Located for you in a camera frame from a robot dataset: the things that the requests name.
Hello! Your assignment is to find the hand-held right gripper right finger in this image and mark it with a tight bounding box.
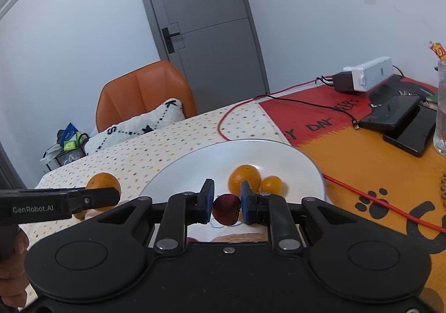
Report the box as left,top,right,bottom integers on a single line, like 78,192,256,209
240,181,346,253

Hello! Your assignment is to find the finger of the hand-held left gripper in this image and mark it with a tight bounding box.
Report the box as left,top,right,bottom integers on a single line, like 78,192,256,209
68,187,121,215

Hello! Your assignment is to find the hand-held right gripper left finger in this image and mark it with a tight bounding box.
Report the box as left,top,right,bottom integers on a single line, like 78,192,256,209
99,179,215,254

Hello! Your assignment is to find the large orange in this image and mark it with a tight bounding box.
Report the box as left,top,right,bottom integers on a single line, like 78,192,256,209
228,164,262,194
85,172,122,214

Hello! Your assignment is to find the raw meat slice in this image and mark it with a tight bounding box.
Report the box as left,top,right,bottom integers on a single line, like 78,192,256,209
209,234,270,243

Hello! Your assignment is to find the white plate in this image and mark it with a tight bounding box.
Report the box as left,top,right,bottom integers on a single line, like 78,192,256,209
137,139,326,244

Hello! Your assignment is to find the person's left hand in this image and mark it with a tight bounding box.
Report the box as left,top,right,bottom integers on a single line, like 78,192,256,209
0,229,30,309

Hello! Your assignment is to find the black metal rack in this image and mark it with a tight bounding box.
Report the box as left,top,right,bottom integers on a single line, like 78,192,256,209
42,132,88,174

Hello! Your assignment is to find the blue box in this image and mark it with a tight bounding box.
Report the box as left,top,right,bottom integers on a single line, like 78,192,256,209
63,122,79,143

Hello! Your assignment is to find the white pillow with black pattern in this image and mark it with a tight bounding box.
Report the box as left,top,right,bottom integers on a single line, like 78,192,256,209
84,98,186,156

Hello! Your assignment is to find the orange chair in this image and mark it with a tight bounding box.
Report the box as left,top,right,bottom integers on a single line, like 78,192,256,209
96,60,198,133

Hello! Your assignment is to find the orange cartoon table mat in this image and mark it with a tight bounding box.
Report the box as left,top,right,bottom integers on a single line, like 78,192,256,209
260,74,446,313

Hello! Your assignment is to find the black charger adapter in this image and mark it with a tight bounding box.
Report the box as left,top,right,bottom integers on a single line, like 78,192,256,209
332,71,357,93

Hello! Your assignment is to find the grey door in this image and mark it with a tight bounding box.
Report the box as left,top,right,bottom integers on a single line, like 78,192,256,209
130,0,270,116

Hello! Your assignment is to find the black phone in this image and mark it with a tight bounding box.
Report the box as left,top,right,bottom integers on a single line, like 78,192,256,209
382,104,438,158
359,95,422,131

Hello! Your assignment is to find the white power strip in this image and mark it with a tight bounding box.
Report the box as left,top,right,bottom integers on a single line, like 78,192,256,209
343,56,394,92

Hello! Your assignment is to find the clear drinking glass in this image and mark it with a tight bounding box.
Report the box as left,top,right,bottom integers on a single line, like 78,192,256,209
433,60,446,157

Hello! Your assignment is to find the red paper decoration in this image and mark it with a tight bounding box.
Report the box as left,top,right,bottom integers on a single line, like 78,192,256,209
428,41,446,60

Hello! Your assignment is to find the black cable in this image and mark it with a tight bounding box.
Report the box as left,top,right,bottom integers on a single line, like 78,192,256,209
258,93,360,130

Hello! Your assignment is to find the red cable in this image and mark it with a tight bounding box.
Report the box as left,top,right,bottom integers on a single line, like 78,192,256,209
217,78,446,234

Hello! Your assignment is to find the black door handle lock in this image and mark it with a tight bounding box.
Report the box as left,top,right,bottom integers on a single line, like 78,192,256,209
161,27,181,54

